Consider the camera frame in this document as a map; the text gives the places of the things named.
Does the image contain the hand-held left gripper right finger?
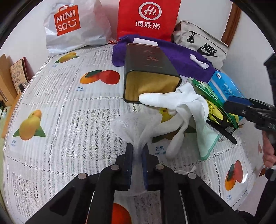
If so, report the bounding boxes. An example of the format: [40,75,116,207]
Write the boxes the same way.
[142,144,246,224]

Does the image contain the patterned kraft box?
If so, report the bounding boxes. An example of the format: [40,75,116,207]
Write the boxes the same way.
[9,56,33,94]

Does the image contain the blue tissue pack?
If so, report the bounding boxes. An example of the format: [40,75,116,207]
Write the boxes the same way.
[208,71,247,102]

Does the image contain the brown cardboard box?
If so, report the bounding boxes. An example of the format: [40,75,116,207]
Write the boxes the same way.
[0,54,17,102]

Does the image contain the green packet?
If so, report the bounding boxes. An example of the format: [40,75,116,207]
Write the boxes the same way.
[190,78,240,130]

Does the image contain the fruit print lace tablecloth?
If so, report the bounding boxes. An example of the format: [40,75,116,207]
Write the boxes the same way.
[0,43,276,224]

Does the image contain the beige waist bag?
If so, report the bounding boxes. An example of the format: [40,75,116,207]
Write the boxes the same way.
[172,20,229,69]

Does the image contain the black watch strap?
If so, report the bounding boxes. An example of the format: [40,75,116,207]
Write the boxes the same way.
[206,119,238,145]

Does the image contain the red paper bag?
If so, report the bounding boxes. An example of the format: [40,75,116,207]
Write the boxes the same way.
[116,0,181,43]

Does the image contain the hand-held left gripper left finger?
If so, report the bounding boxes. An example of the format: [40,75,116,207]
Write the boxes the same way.
[25,143,133,224]

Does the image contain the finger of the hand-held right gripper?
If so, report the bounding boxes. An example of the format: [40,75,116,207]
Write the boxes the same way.
[263,54,276,95]
[223,96,256,118]

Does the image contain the white plastic shopping bag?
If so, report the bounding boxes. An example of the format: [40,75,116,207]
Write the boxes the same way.
[43,0,113,53]

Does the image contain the purple towel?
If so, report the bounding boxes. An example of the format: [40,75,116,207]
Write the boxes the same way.
[112,34,221,83]

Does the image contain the person's right hand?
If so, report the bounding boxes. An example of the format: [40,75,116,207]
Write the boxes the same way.
[262,131,276,169]

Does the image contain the dark tin box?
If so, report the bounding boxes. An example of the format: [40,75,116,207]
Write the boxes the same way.
[123,43,181,103]

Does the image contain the light green cloth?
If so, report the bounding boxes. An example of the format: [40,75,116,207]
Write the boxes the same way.
[195,112,221,161]

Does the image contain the white glove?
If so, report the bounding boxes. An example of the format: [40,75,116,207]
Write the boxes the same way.
[139,82,208,154]

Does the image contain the white paper tissue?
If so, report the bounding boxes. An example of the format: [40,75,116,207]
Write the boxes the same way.
[189,54,211,70]

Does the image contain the wooden door frame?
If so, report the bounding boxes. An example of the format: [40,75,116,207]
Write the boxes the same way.
[220,8,242,46]

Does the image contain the white foam wrap sheet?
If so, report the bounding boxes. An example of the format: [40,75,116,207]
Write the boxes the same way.
[111,112,163,194]

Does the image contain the yellow pouch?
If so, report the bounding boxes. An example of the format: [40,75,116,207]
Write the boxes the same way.
[206,101,240,126]

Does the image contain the white cord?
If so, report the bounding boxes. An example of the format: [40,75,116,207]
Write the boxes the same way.
[175,165,197,175]

